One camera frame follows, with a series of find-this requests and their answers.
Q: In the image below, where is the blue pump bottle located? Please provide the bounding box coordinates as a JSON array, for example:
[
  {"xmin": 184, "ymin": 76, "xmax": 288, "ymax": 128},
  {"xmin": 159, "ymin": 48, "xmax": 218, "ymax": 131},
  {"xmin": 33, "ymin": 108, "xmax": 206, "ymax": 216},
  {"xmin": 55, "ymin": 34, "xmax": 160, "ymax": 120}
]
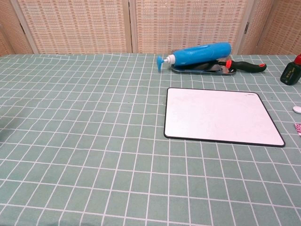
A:
[{"xmin": 156, "ymin": 41, "xmax": 233, "ymax": 73}]

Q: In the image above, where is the green checked tablecloth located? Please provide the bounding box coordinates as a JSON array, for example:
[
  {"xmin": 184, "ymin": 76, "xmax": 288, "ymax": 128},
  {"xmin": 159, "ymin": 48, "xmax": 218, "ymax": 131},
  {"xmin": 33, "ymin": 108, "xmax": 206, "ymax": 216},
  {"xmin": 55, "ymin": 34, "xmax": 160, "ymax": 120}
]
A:
[{"xmin": 0, "ymin": 53, "xmax": 301, "ymax": 226}]

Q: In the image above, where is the small black and red device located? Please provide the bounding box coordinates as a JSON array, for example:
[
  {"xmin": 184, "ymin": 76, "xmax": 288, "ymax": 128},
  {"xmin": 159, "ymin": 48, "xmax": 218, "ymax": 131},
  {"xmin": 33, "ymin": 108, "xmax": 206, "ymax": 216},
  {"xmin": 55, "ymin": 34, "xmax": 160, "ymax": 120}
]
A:
[{"xmin": 280, "ymin": 53, "xmax": 301, "ymax": 86}]

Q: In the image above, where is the white board with black edge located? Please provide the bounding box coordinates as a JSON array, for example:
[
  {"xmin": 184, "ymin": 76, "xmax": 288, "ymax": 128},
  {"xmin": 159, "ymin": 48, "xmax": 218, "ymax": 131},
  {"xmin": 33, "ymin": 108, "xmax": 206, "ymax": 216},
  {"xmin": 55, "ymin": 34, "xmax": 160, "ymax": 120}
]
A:
[{"xmin": 163, "ymin": 87, "xmax": 286, "ymax": 148}]

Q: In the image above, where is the woven screen panel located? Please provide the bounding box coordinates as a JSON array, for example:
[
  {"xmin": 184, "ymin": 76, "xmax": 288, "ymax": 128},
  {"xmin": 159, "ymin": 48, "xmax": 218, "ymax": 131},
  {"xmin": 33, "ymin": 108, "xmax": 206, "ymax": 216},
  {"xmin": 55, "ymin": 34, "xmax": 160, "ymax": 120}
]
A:
[
  {"xmin": 128, "ymin": 0, "xmax": 251, "ymax": 55},
  {"xmin": 10, "ymin": 0, "xmax": 134, "ymax": 55},
  {"xmin": 0, "ymin": 0, "xmax": 40, "ymax": 57},
  {"xmin": 235, "ymin": 0, "xmax": 301, "ymax": 56}
]

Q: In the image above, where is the black orange handled scraper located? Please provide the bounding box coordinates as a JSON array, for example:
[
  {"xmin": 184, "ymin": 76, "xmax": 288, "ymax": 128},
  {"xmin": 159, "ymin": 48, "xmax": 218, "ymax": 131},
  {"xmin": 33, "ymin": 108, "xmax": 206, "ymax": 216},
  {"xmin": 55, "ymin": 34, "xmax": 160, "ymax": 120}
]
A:
[{"xmin": 204, "ymin": 59, "xmax": 268, "ymax": 73}]

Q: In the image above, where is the metal tray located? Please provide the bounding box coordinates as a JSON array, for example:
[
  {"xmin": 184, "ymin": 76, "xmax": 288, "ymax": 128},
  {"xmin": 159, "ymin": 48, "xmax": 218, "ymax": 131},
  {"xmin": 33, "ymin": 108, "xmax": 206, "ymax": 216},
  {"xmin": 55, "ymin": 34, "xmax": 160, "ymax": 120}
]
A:
[{"xmin": 171, "ymin": 56, "xmax": 237, "ymax": 76}]

